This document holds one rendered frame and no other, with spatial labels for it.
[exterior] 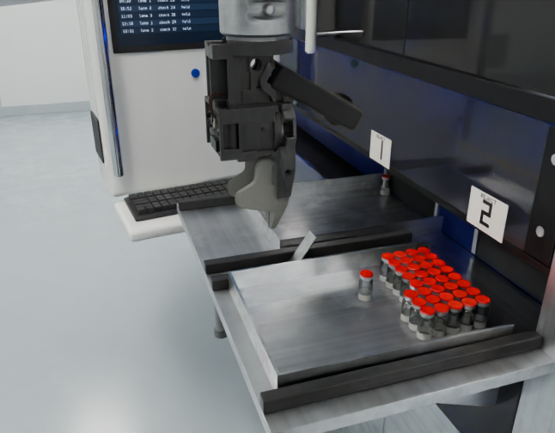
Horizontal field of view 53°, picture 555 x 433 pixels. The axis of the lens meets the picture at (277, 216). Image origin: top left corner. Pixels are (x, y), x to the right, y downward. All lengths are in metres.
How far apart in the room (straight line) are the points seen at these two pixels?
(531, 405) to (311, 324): 0.34
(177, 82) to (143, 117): 0.13
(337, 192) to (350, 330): 0.53
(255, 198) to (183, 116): 0.92
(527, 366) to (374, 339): 0.20
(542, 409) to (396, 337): 0.23
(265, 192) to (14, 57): 5.56
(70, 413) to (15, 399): 0.22
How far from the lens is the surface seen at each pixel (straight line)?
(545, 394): 0.89
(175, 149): 1.52
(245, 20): 0.54
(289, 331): 0.81
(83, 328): 2.45
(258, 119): 0.56
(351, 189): 1.31
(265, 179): 0.60
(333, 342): 0.79
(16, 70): 6.11
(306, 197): 1.26
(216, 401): 2.01
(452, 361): 0.77
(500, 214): 0.87
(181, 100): 1.49
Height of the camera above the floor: 1.36
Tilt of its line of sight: 24 degrees down
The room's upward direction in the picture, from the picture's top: straight up
